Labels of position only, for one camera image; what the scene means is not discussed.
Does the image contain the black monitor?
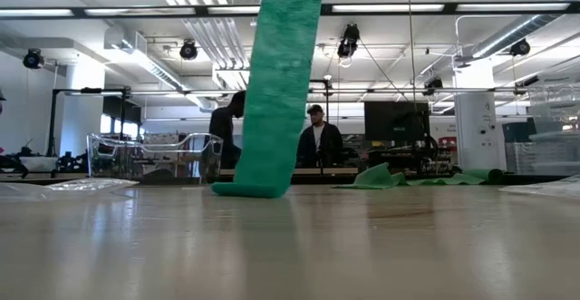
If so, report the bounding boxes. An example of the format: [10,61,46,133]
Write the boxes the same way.
[363,101,431,143]

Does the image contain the clear plastic bag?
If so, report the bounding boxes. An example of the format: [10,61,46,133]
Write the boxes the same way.
[0,177,140,201]
[499,174,580,200]

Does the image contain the silver round air duct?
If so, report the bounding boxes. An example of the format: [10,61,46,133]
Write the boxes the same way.
[470,0,580,61]

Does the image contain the dark green bandage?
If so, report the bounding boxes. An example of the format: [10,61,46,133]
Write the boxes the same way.
[333,162,505,190]

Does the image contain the white rectangular air duct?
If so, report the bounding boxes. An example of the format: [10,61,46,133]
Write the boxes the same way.
[102,26,218,113]

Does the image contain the thin hanging cord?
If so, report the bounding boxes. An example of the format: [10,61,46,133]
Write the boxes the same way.
[404,0,418,111]

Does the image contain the black ceiling cable reel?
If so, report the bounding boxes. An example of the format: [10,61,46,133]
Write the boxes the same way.
[422,76,445,97]
[336,23,362,60]
[509,38,532,58]
[22,48,45,71]
[179,39,199,62]

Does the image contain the person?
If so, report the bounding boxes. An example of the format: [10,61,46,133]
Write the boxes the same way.
[295,103,345,169]
[208,90,248,170]

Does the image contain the stack of clear bins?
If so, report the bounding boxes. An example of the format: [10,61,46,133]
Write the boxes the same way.
[504,76,580,177]

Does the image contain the white box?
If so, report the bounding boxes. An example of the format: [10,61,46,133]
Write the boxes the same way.
[17,155,60,173]

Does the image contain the black overhead light bar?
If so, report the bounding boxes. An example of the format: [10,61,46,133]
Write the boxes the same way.
[0,1,580,19]

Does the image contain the clear plastic container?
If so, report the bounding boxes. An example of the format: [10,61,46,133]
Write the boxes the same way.
[85,131,225,186]

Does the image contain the white building column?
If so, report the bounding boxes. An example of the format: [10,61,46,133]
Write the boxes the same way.
[60,62,106,159]
[453,59,508,173]

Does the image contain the teal elastic bandage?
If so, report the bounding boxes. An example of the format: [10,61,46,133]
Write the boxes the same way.
[210,0,327,200]

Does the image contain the white ceiling pipes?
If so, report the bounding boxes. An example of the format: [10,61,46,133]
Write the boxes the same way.
[180,0,251,71]

